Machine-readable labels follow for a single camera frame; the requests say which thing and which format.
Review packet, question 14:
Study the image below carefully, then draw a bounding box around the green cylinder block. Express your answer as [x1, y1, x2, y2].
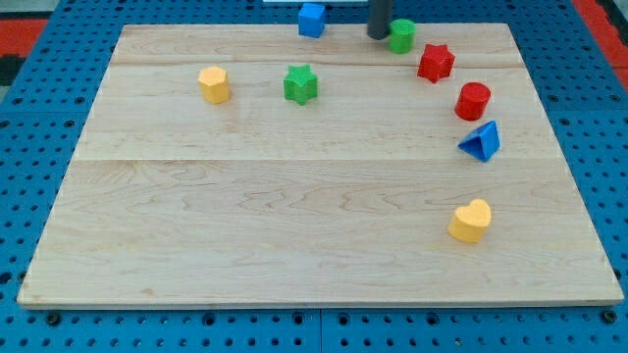
[389, 19, 416, 54]

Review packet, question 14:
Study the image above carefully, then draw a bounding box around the wooden board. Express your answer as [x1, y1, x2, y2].
[18, 24, 624, 310]

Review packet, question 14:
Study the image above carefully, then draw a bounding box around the green star block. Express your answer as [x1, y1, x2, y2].
[284, 64, 318, 106]

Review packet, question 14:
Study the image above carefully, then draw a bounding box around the yellow hexagon block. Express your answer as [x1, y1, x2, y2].
[198, 66, 231, 105]

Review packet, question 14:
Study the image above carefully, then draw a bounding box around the blue cube block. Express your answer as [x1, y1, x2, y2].
[298, 3, 326, 38]

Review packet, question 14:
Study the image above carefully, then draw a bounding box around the yellow heart block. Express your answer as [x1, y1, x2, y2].
[447, 199, 492, 243]

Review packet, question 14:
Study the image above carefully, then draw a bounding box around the red star block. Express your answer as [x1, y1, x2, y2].
[416, 44, 455, 83]

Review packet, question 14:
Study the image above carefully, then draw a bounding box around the blue triangle block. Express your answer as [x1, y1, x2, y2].
[457, 121, 500, 163]

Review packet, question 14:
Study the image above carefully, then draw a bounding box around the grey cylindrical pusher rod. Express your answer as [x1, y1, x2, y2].
[367, 0, 393, 40]

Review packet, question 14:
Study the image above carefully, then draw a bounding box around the red cylinder block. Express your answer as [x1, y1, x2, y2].
[454, 81, 492, 122]

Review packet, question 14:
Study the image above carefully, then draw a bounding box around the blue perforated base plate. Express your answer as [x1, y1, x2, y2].
[1, 0, 627, 352]

